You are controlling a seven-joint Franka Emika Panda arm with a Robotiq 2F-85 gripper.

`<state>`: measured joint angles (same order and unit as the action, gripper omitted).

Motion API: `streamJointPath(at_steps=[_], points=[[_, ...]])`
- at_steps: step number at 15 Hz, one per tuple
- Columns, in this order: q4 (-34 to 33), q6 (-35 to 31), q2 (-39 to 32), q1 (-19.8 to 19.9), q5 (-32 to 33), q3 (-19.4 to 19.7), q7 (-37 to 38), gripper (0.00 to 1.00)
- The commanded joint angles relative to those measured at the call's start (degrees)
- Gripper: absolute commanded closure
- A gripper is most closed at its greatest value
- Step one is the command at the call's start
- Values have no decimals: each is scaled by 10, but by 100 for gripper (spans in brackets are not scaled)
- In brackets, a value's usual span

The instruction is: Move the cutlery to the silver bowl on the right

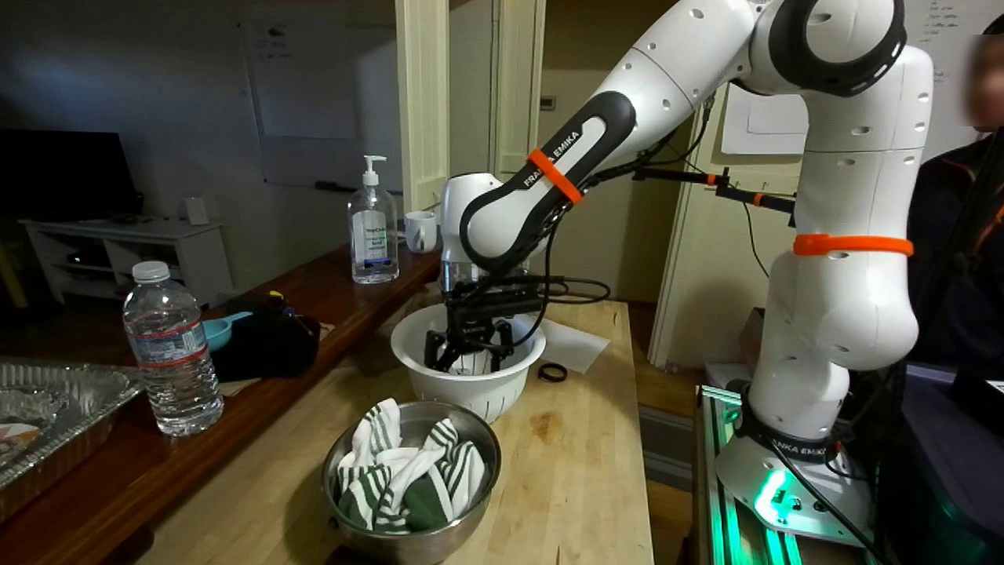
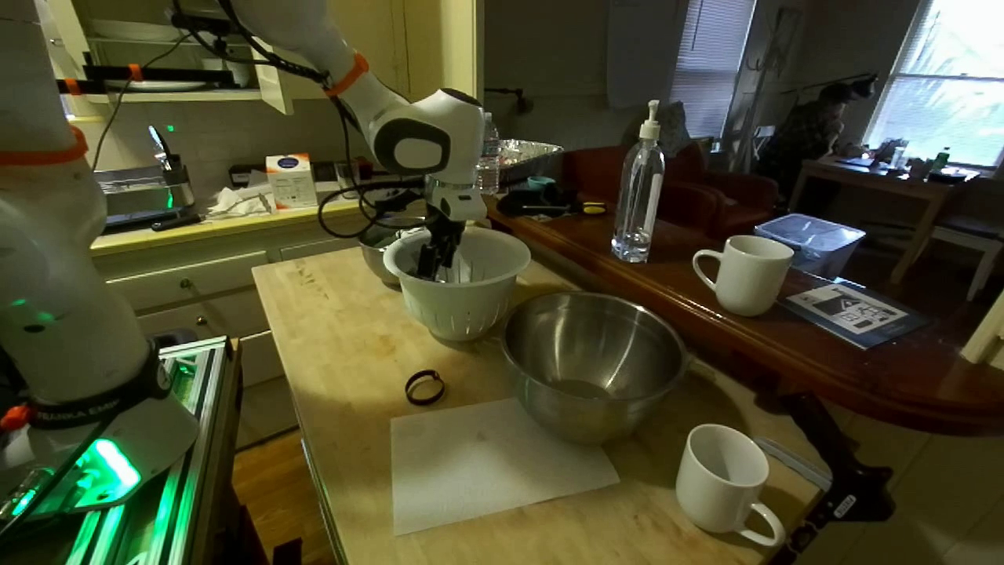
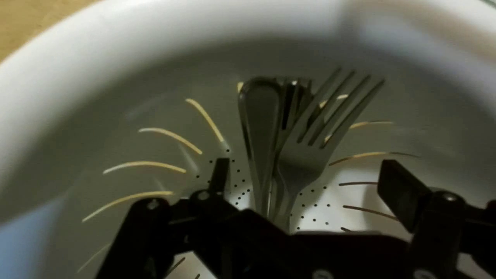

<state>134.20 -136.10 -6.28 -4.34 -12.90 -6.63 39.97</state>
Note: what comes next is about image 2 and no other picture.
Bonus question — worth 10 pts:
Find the brown wooden desk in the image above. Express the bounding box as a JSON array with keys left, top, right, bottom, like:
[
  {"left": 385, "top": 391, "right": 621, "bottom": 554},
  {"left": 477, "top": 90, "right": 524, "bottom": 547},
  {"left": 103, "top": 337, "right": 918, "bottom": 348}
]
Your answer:
[{"left": 791, "top": 155, "right": 984, "bottom": 287}]

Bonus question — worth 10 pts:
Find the silver bowl holding cloth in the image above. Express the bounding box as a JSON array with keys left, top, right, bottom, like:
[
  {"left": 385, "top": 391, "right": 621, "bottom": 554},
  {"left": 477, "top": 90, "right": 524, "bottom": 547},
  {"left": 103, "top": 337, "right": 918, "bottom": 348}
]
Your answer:
[{"left": 358, "top": 222, "right": 420, "bottom": 293}]

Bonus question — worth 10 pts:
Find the black camera clamp stand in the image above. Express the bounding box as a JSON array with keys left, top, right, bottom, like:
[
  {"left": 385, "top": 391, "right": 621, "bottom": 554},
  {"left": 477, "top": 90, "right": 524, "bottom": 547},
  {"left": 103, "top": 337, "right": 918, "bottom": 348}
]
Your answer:
[{"left": 780, "top": 391, "right": 898, "bottom": 565}]

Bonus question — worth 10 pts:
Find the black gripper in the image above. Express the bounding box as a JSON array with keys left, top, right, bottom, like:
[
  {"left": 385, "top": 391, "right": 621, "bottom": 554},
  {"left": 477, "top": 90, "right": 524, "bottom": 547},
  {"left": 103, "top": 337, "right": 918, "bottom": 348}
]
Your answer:
[{"left": 418, "top": 210, "right": 477, "bottom": 287}]

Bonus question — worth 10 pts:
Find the clear plastic container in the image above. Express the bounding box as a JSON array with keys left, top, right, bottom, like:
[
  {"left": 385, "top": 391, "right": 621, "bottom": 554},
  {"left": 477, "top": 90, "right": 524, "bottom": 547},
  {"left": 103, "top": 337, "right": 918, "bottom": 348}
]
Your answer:
[{"left": 755, "top": 210, "right": 869, "bottom": 281}]

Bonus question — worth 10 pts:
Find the white paper towel roll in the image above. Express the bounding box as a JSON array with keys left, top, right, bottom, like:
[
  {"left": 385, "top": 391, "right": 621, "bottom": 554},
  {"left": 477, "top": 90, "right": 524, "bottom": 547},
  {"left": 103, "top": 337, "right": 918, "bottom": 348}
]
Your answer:
[{"left": 261, "top": 151, "right": 319, "bottom": 213}]

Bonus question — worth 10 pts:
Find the printed booklet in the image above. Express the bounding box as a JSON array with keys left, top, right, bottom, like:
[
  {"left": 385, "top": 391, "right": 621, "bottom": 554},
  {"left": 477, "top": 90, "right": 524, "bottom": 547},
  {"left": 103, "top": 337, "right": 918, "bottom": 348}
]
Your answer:
[{"left": 785, "top": 281, "right": 930, "bottom": 351}]

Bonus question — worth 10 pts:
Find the clear pump dispenser bottle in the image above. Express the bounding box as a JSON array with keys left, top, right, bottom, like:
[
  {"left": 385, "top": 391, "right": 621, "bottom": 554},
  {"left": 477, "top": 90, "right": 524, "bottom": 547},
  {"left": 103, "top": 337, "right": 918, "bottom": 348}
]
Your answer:
[{"left": 608, "top": 97, "right": 672, "bottom": 266}]

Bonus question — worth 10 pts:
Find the black bar with orange marks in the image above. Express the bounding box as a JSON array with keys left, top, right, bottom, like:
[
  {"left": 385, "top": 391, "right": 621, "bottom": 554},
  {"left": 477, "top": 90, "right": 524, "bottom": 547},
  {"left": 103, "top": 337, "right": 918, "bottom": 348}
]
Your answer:
[{"left": 78, "top": 59, "right": 240, "bottom": 96}]

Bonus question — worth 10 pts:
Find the white mug with round handle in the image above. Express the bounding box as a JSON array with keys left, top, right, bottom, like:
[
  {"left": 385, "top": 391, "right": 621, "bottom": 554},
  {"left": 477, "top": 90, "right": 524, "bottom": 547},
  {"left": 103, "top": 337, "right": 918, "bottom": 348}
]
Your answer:
[{"left": 672, "top": 420, "right": 789, "bottom": 550}]

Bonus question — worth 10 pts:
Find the dark wooden counter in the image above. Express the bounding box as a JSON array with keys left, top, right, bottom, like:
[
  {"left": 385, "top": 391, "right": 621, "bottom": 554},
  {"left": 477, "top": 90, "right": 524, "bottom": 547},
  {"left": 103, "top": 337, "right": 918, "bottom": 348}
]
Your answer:
[{"left": 490, "top": 200, "right": 1004, "bottom": 437}]

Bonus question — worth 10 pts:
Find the black rubber ring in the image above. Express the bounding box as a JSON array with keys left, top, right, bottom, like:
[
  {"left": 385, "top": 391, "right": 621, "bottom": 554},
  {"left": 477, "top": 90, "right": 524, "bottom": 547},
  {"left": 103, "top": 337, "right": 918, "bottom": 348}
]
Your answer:
[{"left": 403, "top": 368, "right": 452, "bottom": 410}]

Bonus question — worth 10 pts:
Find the red armchair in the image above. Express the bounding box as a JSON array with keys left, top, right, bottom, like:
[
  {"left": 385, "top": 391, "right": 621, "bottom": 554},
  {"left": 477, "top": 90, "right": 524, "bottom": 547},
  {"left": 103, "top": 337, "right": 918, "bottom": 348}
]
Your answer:
[{"left": 562, "top": 146, "right": 785, "bottom": 239}]

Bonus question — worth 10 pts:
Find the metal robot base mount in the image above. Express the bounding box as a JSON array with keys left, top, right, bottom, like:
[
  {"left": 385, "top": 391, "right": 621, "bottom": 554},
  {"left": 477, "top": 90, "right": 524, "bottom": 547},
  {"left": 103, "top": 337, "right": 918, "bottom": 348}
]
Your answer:
[{"left": 0, "top": 334, "right": 245, "bottom": 565}]

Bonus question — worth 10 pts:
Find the empty silver metal bowl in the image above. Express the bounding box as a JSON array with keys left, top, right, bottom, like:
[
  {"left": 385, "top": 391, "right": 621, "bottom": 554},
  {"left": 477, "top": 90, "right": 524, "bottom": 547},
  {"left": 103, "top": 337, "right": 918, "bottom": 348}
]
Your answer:
[{"left": 499, "top": 290, "right": 691, "bottom": 449}]

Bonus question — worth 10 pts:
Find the bright window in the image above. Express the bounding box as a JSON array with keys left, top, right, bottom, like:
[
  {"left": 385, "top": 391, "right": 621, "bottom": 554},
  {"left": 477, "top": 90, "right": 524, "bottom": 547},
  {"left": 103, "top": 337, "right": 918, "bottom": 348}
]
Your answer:
[{"left": 868, "top": 0, "right": 1004, "bottom": 170}]

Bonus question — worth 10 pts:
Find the white mug with square handle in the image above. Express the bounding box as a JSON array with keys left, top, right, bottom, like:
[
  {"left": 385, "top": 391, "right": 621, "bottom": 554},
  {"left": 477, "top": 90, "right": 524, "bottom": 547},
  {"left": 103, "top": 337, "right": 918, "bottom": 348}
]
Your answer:
[{"left": 687, "top": 233, "right": 798, "bottom": 320}]

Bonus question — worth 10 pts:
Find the dark seated figure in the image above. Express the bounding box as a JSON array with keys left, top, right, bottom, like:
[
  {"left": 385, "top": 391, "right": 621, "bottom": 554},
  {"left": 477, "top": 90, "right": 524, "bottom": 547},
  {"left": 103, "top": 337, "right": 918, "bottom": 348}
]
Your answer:
[{"left": 756, "top": 77, "right": 881, "bottom": 200}]

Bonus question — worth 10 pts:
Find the aluminium foil tray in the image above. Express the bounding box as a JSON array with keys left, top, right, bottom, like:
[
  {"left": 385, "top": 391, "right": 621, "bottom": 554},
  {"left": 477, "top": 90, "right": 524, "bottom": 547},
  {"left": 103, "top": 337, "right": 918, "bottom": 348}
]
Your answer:
[{"left": 499, "top": 136, "right": 570, "bottom": 175}]

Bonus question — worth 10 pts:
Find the clear plastic water bottle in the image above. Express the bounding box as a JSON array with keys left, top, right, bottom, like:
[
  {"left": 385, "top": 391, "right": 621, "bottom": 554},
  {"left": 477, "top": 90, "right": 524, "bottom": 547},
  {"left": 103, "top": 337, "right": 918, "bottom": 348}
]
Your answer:
[{"left": 474, "top": 112, "right": 506, "bottom": 199}]

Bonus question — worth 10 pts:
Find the grey countertop appliance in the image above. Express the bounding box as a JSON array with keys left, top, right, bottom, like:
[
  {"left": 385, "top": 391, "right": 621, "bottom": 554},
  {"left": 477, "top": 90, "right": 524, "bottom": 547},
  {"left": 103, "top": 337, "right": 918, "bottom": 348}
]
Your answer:
[{"left": 99, "top": 122, "right": 208, "bottom": 237}]

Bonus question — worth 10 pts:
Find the white flat sheet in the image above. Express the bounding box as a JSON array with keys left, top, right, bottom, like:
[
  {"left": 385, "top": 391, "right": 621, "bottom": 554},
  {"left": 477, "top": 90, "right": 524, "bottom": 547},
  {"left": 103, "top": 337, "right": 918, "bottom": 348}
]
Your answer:
[{"left": 389, "top": 396, "right": 624, "bottom": 541}]

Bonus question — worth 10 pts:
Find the cream cabinet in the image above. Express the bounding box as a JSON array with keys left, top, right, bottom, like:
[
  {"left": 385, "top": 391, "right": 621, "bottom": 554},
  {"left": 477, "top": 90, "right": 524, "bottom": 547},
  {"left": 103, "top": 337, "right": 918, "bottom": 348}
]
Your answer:
[{"left": 89, "top": 199, "right": 379, "bottom": 452}]

